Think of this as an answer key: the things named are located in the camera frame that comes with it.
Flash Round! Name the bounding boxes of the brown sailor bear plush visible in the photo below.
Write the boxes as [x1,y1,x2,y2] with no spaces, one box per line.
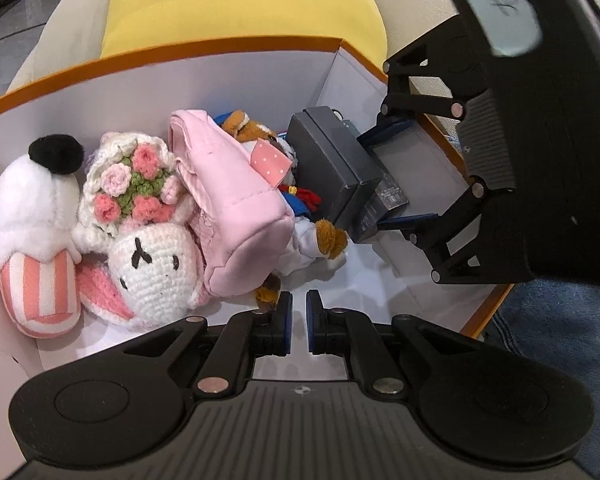
[214,110,348,311]

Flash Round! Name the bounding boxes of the yellow cushion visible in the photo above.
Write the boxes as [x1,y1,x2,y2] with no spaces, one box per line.
[102,0,388,65]

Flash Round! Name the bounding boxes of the orange cardboard storage box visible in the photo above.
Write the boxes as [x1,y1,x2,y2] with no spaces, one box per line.
[0,34,515,480]

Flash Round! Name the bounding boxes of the person's right denim leg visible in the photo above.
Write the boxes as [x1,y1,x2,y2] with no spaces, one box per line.
[482,280,600,479]

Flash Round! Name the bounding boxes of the black rectangular box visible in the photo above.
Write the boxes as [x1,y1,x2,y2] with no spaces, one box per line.
[286,106,410,243]

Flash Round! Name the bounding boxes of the crocheted flower bunny plush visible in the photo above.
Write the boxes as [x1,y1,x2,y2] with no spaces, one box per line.
[72,132,208,330]

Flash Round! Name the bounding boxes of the white snoopy plush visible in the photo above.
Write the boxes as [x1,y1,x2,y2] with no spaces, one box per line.
[0,134,84,339]

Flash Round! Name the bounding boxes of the pink zip pouch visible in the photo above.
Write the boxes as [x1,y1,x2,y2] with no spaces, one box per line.
[168,110,294,298]

